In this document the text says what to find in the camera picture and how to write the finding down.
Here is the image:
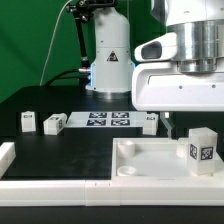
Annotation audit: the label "white tag marker sheet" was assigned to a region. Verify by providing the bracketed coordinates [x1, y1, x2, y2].
[67, 111, 147, 128]

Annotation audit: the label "black cables at base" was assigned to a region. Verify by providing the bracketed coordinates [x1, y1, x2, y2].
[44, 68, 88, 88]

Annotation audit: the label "white square tabletop tray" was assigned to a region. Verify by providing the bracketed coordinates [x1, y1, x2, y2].
[111, 137, 224, 182]

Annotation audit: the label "white left fence rail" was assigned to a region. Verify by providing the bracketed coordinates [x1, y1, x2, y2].
[0, 142, 16, 179]

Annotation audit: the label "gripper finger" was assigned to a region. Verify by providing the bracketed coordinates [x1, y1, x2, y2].
[160, 112, 175, 139]

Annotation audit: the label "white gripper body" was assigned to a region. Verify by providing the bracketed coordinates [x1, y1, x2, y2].
[131, 32, 224, 112]

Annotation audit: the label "white front fence rail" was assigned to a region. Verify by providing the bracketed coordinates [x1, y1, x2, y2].
[0, 180, 224, 207]

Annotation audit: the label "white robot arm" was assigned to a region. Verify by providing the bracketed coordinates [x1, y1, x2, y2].
[87, 0, 224, 134]

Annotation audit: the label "grey cable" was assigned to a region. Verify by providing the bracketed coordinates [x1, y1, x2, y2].
[39, 0, 73, 87]

